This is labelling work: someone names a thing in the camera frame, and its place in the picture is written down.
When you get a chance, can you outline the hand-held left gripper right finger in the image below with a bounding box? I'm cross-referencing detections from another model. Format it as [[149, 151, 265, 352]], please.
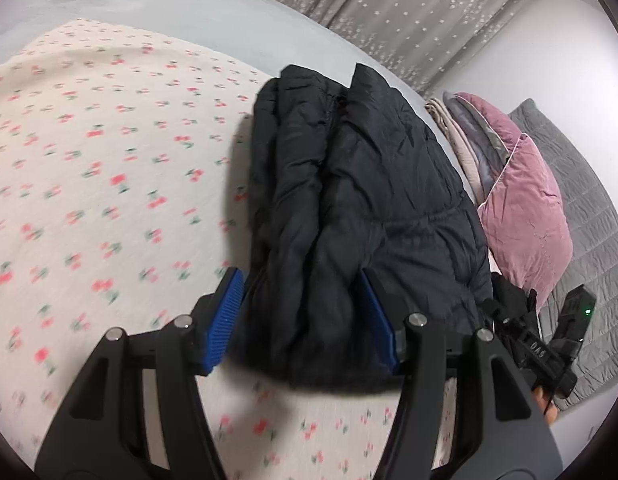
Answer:
[[358, 267, 562, 480]]

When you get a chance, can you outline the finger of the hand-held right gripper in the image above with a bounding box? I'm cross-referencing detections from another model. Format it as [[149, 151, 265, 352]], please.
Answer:
[[481, 285, 538, 333]]

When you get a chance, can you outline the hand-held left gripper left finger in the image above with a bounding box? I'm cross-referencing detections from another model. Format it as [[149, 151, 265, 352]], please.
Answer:
[[34, 266, 246, 480]]

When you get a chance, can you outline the black quilted jacket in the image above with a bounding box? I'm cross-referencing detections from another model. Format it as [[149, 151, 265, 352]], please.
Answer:
[[228, 62, 494, 393]]

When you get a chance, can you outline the person's right hand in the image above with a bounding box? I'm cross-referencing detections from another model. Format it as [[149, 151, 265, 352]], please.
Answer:
[[533, 385, 560, 428]]

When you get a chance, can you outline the pink velvet pillow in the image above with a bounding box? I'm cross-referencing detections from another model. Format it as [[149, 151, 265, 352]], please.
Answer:
[[456, 92, 574, 307]]

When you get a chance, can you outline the grey quilted cushion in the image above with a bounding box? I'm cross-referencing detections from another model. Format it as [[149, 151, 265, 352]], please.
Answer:
[[509, 99, 618, 411]]

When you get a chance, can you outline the beige folded cloth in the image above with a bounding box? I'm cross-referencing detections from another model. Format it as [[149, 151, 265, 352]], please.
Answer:
[[425, 97, 486, 207]]

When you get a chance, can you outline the grey folded cloth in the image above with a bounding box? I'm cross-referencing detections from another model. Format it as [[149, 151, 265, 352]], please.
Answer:
[[443, 92, 510, 197]]

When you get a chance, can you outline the cherry print bed sheet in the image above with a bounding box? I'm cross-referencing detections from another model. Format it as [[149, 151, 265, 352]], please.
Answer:
[[0, 19, 460, 480]]

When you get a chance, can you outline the grey star print curtain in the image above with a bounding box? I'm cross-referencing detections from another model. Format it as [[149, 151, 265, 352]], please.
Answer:
[[169, 0, 546, 97]]

